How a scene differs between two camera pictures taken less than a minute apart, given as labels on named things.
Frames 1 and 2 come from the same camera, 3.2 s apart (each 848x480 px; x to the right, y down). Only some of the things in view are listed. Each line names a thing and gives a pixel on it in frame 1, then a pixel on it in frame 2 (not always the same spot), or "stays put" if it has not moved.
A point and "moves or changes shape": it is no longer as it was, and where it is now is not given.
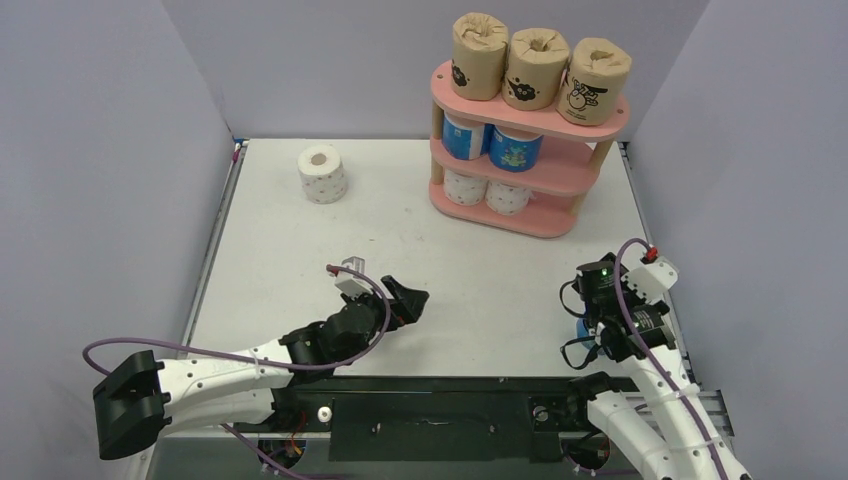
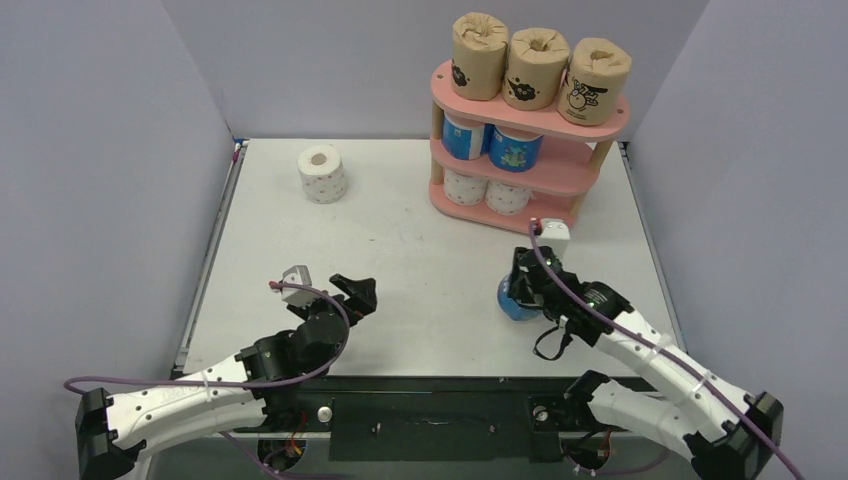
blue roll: (508, 153) stays put
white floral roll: (464, 189) stays put
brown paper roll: (536, 69) stays put
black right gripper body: (584, 335) → (525, 287)
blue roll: (582, 331) moves or changes shape
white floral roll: (507, 199) stays put
